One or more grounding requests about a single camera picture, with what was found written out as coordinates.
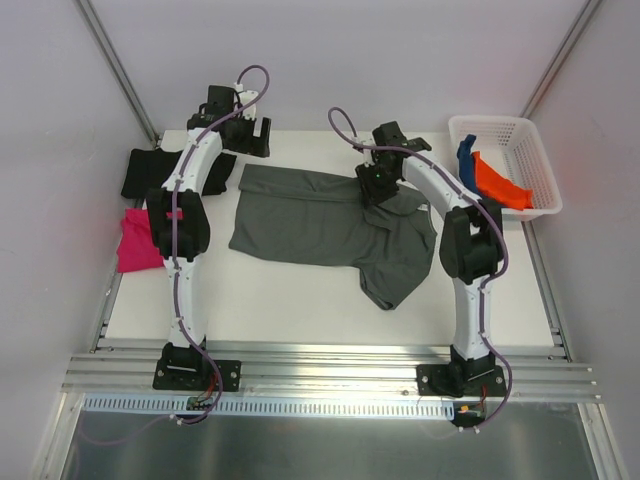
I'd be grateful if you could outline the grey t shirt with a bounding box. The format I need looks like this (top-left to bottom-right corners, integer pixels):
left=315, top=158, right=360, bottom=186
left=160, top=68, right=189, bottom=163
left=229, top=164, right=437, bottom=310

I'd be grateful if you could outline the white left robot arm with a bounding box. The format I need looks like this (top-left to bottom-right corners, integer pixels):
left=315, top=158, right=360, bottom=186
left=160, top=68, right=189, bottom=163
left=145, top=82, right=271, bottom=391

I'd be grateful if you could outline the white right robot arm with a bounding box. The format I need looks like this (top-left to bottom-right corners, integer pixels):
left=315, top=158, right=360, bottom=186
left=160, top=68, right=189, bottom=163
left=356, top=121, right=508, bottom=398

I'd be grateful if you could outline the blue t shirt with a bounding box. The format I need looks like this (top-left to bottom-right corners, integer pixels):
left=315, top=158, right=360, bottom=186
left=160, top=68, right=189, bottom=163
left=456, top=134, right=488, bottom=198

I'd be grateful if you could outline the black folded t shirt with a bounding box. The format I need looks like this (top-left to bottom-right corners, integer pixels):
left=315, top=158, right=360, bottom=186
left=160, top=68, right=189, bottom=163
left=121, top=149, right=236, bottom=200

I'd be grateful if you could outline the orange t shirt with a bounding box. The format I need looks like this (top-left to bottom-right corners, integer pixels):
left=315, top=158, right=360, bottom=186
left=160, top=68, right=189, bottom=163
left=472, top=151, right=534, bottom=211

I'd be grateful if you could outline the white plastic basket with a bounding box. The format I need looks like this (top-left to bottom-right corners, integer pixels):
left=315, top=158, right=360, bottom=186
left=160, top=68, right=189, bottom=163
left=448, top=115, right=563, bottom=222

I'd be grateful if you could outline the pink folded t shirt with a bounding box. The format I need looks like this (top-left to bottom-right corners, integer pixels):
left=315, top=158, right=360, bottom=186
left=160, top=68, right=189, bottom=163
left=117, top=208, right=164, bottom=273

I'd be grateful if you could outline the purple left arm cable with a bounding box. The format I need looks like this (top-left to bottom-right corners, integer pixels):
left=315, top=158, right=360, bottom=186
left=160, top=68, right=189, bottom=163
left=74, top=64, right=273, bottom=446

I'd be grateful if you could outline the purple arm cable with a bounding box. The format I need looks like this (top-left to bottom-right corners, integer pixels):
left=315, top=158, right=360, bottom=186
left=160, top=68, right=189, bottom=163
left=74, top=64, right=273, bottom=446
left=327, top=106, right=513, bottom=435

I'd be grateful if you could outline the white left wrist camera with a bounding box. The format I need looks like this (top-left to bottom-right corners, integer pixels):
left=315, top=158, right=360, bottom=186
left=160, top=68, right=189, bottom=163
left=233, top=83, right=259, bottom=120

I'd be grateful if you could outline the left aluminium corner post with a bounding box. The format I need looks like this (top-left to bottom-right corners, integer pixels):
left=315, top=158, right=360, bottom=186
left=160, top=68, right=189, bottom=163
left=73, top=0, right=160, bottom=146

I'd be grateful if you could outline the aluminium corner post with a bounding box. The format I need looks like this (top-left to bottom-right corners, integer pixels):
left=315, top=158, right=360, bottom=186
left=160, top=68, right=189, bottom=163
left=73, top=0, right=160, bottom=146
left=520, top=0, right=605, bottom=119

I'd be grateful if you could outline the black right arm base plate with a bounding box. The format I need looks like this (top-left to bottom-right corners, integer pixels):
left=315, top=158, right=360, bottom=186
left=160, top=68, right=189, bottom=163
left=416, top=356, right=507, bottom=398

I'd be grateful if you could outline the right aluminium corner post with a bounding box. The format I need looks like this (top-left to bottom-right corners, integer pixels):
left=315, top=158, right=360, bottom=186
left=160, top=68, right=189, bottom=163
left=520, top=0, right=605, bottom=119

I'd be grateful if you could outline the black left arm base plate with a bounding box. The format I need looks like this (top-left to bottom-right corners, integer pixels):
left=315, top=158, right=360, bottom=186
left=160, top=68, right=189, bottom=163
left=152, top=345, right=242, bottom=392

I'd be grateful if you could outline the aluminium mounting rail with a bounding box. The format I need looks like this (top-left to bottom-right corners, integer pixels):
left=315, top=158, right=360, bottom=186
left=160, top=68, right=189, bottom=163
left=62, top=339, right=603, bottom=403

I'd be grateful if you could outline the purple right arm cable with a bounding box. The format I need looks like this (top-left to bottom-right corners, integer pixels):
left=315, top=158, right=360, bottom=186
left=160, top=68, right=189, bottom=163
left=327, top=106, right=513, bottom=435

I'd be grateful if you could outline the white slotted cable duct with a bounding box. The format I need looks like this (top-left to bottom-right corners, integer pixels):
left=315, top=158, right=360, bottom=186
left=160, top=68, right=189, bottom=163
left=83, top=393, right=454, bottom=421

